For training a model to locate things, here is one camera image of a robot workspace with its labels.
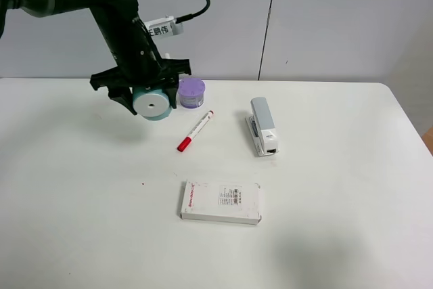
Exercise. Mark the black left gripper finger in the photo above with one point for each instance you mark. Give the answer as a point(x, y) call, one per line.
point(123, 96)

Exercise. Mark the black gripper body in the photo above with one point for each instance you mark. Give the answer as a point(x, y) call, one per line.
point(139, 64)

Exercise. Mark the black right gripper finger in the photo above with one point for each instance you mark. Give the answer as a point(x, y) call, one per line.
point(171, 89)

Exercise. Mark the teal pencil sharpener with crank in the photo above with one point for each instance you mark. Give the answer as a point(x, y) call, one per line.
point(151, 104)

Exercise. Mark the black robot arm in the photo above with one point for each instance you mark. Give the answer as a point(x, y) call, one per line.
point(116, 19)

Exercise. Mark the white and grey stapler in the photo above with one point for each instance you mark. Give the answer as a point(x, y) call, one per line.
point(262, 128)

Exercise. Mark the purple round lidded container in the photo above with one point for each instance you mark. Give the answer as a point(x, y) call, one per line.
point(191, 92)

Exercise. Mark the red capped whiteboard marker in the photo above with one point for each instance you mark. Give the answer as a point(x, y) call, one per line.
point(194, 132)

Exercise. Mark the white flat cardboard box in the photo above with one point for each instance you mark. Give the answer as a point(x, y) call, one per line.
point(222, 202)

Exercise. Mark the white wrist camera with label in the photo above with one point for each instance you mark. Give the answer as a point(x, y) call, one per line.
point(164, 27)

